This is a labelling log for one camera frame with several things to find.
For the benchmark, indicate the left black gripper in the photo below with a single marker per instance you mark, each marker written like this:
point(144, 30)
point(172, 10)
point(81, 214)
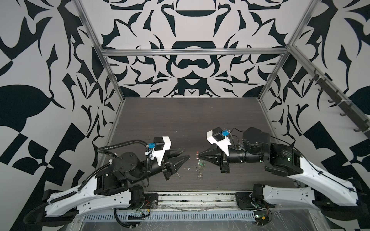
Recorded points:
point(166, 164)

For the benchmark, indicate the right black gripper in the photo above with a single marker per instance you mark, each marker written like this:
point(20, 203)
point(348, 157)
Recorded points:
point(223, 159)

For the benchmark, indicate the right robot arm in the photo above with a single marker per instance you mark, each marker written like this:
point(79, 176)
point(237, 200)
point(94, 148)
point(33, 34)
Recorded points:
point(318, 189)

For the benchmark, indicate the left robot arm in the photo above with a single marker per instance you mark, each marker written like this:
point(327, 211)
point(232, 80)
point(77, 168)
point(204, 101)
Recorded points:
point(118, 184)

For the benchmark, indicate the green circuit board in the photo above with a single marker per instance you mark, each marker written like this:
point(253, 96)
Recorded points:
point(262, 217)

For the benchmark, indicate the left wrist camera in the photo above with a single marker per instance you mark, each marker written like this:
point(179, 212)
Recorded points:
point(157, 149)

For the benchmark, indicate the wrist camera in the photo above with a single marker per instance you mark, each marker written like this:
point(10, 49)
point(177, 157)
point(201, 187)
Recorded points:
point(157, 149)
point(221, 138)

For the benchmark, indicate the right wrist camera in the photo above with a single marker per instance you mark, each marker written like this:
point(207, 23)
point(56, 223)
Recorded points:
point(221, 138)

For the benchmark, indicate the aluminium front rail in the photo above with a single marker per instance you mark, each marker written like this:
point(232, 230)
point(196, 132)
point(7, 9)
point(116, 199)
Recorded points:
point(196, 201)

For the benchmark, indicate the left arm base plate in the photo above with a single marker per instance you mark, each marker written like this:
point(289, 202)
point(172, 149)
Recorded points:
point(150, 201)

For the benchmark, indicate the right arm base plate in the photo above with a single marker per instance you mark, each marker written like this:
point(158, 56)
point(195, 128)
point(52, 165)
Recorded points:
point(246, 201)

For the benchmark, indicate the white slotted cable duct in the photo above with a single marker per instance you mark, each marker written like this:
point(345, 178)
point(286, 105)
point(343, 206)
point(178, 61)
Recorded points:
point(188, 216)

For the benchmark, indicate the black wall hook rack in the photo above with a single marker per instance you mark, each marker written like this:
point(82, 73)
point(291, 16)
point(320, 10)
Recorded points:
point(338, 98)

